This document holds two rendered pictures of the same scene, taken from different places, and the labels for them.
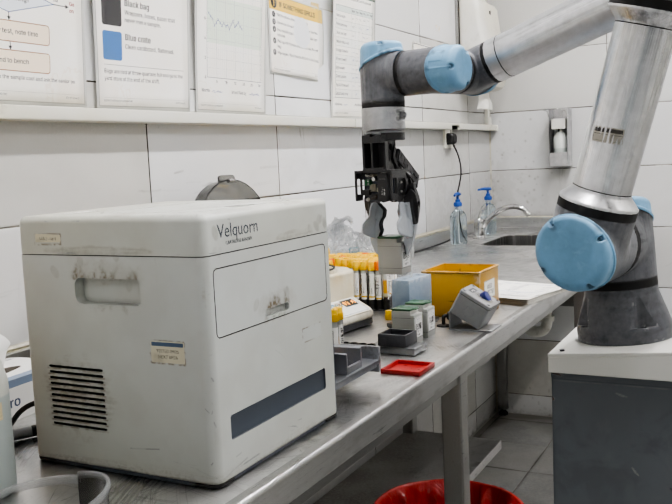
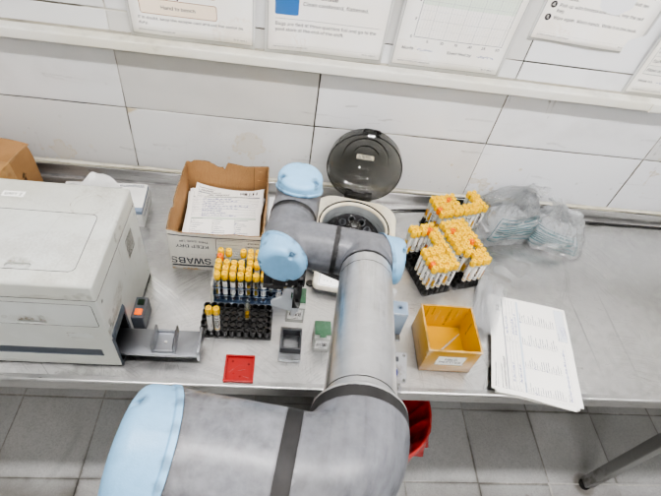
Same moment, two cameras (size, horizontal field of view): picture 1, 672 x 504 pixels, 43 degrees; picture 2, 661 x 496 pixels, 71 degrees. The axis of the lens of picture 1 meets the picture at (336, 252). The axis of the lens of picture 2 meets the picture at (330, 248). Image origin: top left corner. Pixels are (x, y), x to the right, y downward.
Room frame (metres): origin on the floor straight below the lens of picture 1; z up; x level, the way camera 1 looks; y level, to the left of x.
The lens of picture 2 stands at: (1.17, -0.60, 1.90)
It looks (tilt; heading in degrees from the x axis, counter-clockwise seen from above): 47 degrees down; 52
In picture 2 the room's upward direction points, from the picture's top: 11 degrees clockwise
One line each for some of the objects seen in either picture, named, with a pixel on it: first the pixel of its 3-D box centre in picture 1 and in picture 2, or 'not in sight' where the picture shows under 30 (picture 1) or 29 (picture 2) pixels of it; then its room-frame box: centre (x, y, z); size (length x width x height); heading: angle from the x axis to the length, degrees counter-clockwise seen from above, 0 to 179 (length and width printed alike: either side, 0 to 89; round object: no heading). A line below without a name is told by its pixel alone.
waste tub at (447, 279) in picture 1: (461, 289); (445, 338); (1.84, -0.27, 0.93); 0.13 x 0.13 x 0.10; 61
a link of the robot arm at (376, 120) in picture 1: (385, 121); not in sight; (1.47, -0.10, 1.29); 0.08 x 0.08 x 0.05
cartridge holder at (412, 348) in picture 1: (397, 341); (290, 341); (1.49, -0.10, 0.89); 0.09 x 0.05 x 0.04; 60
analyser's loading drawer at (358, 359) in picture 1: (330, 369); (155, 341); (1.20, 0.02, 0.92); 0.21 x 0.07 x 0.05; 152
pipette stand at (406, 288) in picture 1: (412, 300); (384, 317); (1.73, -0.15, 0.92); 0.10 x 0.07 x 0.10; 147
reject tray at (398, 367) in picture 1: (408, 367); (239, 368); (1.36, -0.11, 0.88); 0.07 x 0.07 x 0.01; 62
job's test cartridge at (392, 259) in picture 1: (394, 255); (295, 305); (1.49, -0.10, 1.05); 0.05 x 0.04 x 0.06; 60
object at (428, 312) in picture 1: (420, 318); not in sight; (1.62, -0.16, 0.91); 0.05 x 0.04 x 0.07; 62
